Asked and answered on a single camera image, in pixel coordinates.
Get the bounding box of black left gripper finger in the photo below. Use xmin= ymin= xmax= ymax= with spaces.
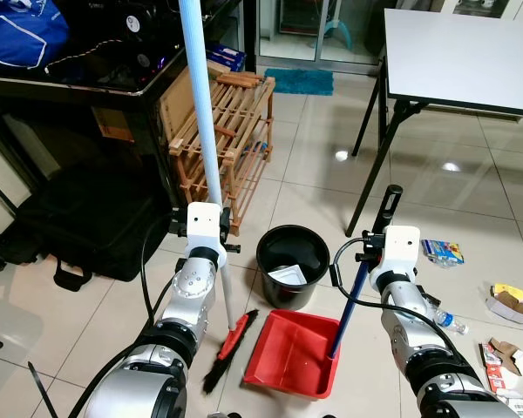
xmin=220 ymin=206 xmax=242 ymax=255

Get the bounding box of red dustpan with long handle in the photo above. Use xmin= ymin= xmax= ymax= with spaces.
xmin=242 ymin=185 xmax=404 ymax=400

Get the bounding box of pale blue handled broom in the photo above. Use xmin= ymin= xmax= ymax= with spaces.
xmin=178 ymin=0 xmax=261 ymax=394

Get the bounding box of teal floor mat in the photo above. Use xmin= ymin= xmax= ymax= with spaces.
xmin=263 ymin=68 xmax=334 ymax=97

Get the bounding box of blue snack wrapper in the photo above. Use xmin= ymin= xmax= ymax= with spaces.
xmin=421 ymin=239 xmax=465 ymax=267

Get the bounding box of white paper in bin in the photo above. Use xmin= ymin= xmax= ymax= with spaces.
xmin=268 ymin=265 xmax=310 ymax=287

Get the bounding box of black round waste bin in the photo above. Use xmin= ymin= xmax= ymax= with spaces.
xmin=256 ymin=225 xmax=330 ymax=310

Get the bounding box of clear plastic bottle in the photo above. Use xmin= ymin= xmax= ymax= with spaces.
xmin=427 ymin=305 xmax=469 ymax=336

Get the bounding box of flat brown cardboard panel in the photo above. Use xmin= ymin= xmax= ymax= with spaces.
xmin=160 ymin=61 xmax=212 ymax=145

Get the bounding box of brown cardboard box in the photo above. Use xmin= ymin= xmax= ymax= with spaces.
xmin=92 ymin=104 xmax=136 ymax=142

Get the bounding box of yellow packet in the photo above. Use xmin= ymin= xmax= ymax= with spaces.
xmin=492 ymin=283 xmax=523 ymax=302

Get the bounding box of wooden slatted shoe rack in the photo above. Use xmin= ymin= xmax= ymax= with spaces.
xmin=168 ymin=71 xmax=275 ymax=236

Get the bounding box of large brown cardboard scrap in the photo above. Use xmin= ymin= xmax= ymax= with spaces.
xmin=486 ymin=292 xmax=523 ymax=328

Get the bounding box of red and white carton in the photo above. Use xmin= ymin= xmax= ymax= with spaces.
xmin=479 ymin=341 xmax=506 ymax=393

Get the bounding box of small blue box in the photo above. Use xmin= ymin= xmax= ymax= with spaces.
xmin=207 ymin=45 xmax=247 ymax=72

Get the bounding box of black desk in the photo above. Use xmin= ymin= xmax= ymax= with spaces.
xmin=0 ymin=35 xmax=249 ymax=210

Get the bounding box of black machine on desk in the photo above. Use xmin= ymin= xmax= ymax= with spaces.
xmin=61 ymin=0 xmax=214 ymax=84

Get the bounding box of white folding table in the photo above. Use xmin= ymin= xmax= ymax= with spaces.
xmin=344 ymin=9 xmax=523 ymax=238

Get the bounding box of white printed carton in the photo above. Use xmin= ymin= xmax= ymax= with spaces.
xmin=497 ymin=396 xmax=523 ymax=418

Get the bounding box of teal plastic stool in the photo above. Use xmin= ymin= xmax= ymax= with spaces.
xmin=318 ymin=17 xmax=355 ymax=50

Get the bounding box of blue bag with white stripes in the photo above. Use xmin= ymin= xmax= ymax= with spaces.
xmin=0 ymin=0 xmax=71 ymax=71

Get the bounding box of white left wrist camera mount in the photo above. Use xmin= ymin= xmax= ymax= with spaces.
xmin=186 ymin=202 xmax=224 ymax=262

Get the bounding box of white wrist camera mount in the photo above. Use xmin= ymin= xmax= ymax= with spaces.
xmin=186 ymin=202 xmax=224 ymax=262
xmin=381 ymin=226 xmax=421 ymax=281

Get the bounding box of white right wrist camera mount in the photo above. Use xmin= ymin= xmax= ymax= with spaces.
xmin=381 ymin=226 xmax=421 ymax=281

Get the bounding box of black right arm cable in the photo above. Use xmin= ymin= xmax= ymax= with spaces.
xmin=329 ymin=235 xmax=458 ymax=358

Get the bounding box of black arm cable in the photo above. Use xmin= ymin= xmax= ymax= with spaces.
xmin=329 ymin=235 xmax=458 ymax=358
xmin=65 ymin=213 xmax=193 ymax=418

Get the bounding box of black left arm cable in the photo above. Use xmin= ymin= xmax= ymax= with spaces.
xmin=65 ymin=213 xmax=193 ymax=418

